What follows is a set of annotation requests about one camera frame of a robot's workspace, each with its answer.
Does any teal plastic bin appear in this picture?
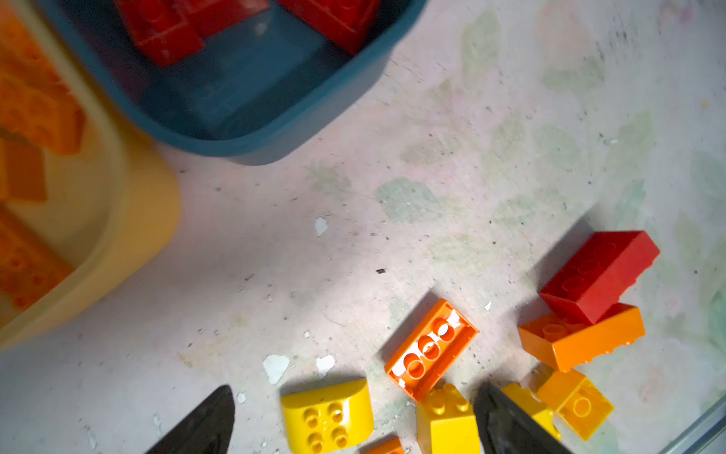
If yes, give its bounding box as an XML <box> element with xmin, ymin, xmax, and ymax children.
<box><xmin>34</xmin><ymin>1</ymin><xmax>425</xmax><ymax>166</ymax></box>

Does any red two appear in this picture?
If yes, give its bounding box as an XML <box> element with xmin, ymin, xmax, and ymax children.
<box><xmin>113</xmin><ymin>0</ymin><xmax>203</xmax><ymax>67</ymax></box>

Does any orange two by four brick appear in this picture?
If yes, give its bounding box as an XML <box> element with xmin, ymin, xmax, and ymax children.
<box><xmin>518</xmin><ymin>303</ymin><xmax>646</xmax><ymax>372</ymax></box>

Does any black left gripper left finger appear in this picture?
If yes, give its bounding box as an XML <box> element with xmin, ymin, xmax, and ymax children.
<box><xmin>147</xmin><ymin>385</ymin><xmax>236</xmax><ymax>454</ymax></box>

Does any small yellow-orange square brick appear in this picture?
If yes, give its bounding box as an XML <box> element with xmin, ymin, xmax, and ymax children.
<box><xmin>536</xmin><ymin>370</ymin><xmax>614</xmax><ymax>441</ymax></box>

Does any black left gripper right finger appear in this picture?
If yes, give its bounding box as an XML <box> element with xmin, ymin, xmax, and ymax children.
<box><xmin>474</xmin><ymin>382</ymin><xmax>571</xmax><ymax>454</ymax></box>

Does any red brick cluster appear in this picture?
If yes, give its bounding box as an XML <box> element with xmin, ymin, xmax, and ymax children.
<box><xmin>539</xmin><ymin>231</ymin><xmax>660</xmax><ymax>325</ymax></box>

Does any orange brick lying apart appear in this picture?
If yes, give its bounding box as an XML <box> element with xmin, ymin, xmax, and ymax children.
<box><xmin>363</xmin><ymin>436</ymin><xmax>405</xmax><ymax>454</ymax></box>

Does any orange hollow underside brick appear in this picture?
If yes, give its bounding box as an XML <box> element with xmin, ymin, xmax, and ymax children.
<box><xmin>384</xmin><ymin>299</ymin><xmax>479</xmax><ymax>402</ymax></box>

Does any yellow plastic bin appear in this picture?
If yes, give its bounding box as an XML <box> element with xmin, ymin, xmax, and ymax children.
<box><xmin>1</xmin><ymin>1</ymin><xmax>180</xmax><ymax>349</ymax></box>

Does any yellow small cube brick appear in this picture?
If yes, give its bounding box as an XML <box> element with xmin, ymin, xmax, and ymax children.
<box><xmin>416</xmin><ymin>384</ymin><xmax>481</xmax><ymax>454</ymax></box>

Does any yellow curved brick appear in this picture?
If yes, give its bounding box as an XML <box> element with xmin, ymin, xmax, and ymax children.
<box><xmin>281</xmin><ymin>378</ymin><xmax>374</xmax><ymax>454</ymax></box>

